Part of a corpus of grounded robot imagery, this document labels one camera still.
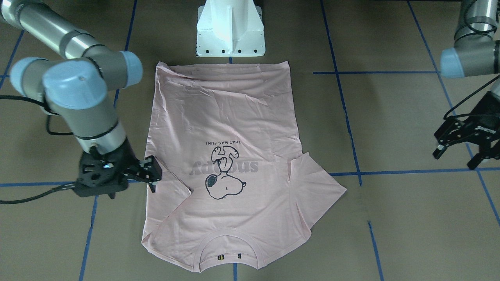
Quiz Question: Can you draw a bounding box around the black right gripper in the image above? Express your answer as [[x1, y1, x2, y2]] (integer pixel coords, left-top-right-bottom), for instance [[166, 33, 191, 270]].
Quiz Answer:
[[73, 139, 162, 199]]

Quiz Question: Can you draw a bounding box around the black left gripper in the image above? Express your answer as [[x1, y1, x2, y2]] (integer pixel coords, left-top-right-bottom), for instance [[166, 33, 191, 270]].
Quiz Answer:
[[432, 91, 500, 170]]

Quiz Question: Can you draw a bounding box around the pink printed t-shirt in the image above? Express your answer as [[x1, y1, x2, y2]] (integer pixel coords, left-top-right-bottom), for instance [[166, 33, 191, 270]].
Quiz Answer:
[[141, 62, 346, 272]]

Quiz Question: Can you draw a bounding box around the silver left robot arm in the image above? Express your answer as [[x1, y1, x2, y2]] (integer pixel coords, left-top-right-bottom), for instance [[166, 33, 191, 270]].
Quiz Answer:
[[433, 0, 500, 170]]

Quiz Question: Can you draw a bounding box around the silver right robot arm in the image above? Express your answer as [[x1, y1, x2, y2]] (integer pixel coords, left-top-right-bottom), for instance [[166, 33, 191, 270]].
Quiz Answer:
[[1, 0, 162, 205]]

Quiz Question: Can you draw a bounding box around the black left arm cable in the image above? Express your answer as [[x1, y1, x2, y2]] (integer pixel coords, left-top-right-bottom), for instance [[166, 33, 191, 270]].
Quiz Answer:
[[443, 74, 500, 121]]

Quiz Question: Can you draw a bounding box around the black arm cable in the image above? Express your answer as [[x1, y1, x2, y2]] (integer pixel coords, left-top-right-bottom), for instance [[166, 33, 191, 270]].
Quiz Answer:
[[0, 94, 84, 205], [443, 74, 500, 121]]

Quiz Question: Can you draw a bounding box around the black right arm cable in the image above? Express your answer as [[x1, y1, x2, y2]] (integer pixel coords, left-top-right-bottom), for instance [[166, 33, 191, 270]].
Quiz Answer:
[[0, 94, 84, 205]]

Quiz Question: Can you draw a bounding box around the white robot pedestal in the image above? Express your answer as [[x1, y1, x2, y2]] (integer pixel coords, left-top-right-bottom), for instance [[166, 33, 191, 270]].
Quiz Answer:
[[195, 0, 266, 57]]

